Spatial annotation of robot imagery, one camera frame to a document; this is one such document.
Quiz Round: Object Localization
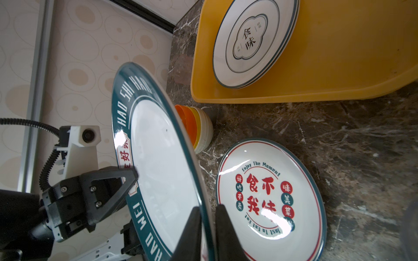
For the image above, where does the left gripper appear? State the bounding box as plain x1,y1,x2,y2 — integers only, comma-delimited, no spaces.
29,166,138,242

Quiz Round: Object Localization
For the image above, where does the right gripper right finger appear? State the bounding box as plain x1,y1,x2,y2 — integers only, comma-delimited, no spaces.
215,204,249,261

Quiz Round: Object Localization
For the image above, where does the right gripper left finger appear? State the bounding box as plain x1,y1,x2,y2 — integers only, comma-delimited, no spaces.
170,207,202,261

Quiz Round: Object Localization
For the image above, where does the green rim lettered plate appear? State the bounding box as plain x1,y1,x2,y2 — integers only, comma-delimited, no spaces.
111,62,216,261

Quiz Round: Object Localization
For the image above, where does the green cloud pattern plate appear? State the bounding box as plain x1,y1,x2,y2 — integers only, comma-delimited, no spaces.
212,0,299,89

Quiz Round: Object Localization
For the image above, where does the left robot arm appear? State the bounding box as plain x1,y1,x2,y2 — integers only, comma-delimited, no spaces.
1,118,139,261

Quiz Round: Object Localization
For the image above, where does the yellow plastic bin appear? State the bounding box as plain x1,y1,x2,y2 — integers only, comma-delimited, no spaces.
190,1,418,104

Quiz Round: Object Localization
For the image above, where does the orange plastic bowl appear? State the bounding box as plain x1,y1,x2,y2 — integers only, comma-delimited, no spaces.
175,104,194,145

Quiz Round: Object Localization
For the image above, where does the white bowl stack bottom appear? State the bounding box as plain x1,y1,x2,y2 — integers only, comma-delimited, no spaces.
195,107,213,154

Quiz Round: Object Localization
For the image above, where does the yellow bowl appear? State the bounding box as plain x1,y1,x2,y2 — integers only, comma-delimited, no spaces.
189,107,201,149

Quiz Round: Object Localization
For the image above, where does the pink translucent cup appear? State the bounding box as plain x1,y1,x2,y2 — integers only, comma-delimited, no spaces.
172,54,193,85

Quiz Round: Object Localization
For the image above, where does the clear plastic cup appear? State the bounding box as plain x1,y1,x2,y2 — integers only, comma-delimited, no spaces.
400,198,418,261

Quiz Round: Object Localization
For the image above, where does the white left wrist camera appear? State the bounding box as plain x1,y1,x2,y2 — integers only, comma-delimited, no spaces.
57,125,101,179

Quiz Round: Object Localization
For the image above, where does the left diagonal aluminium rail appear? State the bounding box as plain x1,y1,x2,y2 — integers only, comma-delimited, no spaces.
17,0,56,193

